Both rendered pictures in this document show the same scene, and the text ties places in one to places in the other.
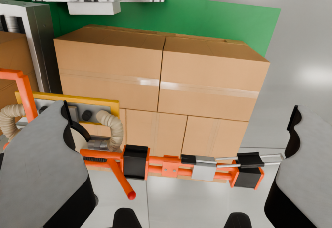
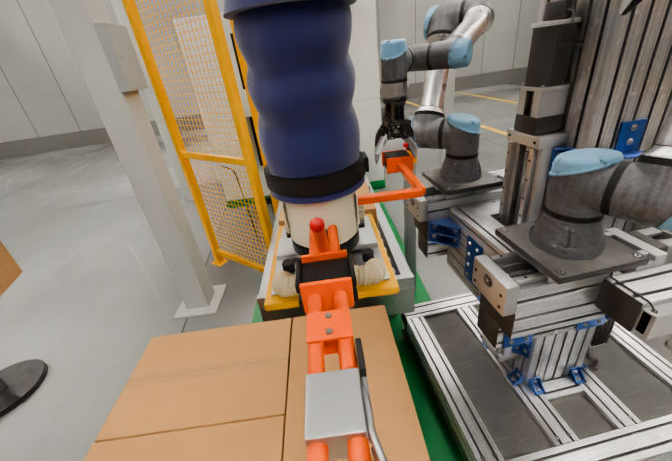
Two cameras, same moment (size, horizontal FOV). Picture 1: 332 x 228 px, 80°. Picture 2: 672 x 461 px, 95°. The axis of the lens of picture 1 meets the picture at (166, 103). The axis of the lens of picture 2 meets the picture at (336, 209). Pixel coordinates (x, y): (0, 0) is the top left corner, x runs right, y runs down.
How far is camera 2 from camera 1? 58 cm
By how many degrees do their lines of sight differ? 68
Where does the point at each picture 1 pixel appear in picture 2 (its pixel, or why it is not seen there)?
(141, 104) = (299, 446)
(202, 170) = (343, 393)
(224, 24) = not seen: outside the picture
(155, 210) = not seen: outside the picture
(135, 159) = (342, 270)
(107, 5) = (512, 283)
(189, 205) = not seen: outside the picture
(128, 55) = (397, 401)
